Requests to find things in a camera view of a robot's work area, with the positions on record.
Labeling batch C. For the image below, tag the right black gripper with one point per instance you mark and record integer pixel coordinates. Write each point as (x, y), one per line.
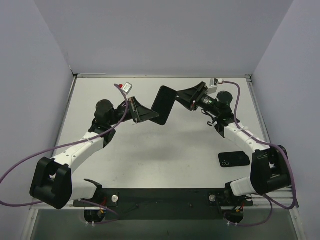
(200, 92)

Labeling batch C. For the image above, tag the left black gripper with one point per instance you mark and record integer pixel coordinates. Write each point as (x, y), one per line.
(134, 109)

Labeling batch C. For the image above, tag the black phone case with phone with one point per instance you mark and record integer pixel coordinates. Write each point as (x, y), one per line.
(163, 104)

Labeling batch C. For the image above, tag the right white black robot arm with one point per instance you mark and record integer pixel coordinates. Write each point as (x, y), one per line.
(269, 170)

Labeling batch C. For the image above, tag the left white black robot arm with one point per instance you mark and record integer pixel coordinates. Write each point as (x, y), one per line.
(52, 181)

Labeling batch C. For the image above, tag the black phone case on table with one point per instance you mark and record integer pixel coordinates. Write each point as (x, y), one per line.
(233, 159)

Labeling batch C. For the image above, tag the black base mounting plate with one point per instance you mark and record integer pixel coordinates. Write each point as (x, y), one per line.
(168, 203)

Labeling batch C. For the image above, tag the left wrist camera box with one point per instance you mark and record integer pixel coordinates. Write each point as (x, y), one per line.
(126, 88)

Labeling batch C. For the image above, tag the aluminium front rail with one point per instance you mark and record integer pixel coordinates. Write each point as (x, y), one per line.
(284, 196)

